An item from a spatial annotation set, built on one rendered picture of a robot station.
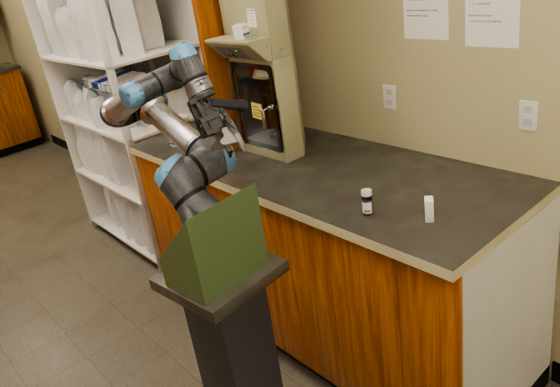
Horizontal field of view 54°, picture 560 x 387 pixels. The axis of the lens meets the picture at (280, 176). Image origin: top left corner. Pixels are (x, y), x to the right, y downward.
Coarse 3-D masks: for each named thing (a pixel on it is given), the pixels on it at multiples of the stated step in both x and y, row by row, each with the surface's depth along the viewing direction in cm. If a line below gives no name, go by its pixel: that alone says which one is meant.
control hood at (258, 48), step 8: (208, 40) 239; (216, 40) 236; (224, 40) 233; (232, 40) 229; (240, 40) 227; (248, 40) 224; (256, 40) 221; (264, 40) 224; (240, 48) 228; (248, 48) 223; (256, 48) 222; (264, 48) 225; (224, 56) 248; (248, 56) 232; (256, 56) 228; (264, 56) 226
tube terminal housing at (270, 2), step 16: (224, 0) 239; (240, 0) 231; (256, 0) 223; (272, 0) 222; (224, 16) 243; (240, 16) 235; (256, 16) 227; (272, 16) 224; (288, 16) 240; (224, 32) 247; (256, 32) 231; (272, 32) 226; (288, 32) 231; (272, 48) 228; (288, 48) 233; (272, 64) 230; (288, 64) 235; (288, 80) 237; (288, 96) 239; (288, 112) 241; (288, 128) 243; (288, 144) 245; (304, 144) 259; (288, 160) 248
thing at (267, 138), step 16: (240, 64) 245; (256, 64) 237; (240, 80) 250; (256, 80) 241; (272, 80) 232; (240, 96) 254; (256, 96) 245; (272, 96) 236; (240, 112) 259; (272, 112) 240; (256, 128) 254; (272, 128) 244; (256, 144) 259; (272, 144) 249
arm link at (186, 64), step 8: (176, 48) 152; (184, 48) 152; (192, 48) 153; (176, 56) 152; (184, 56) 152; (192, 56) 153; (176, 64) 153; (184, 64) 152; (192, 64) 152; (200, 64) 154; (176, 72) 155; (184, 72) 152; (192, 72) 152; (200, 72) 153; (184, 80) 153
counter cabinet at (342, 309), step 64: (320, 256) 207; (384, 256) 180; (512, 256) 180; (320, 320) 224; (384, 320) 192; (448, 320) 168; (512, 320) 192; (384, 384) 206; (448, 384) 179; (512, 384) 205
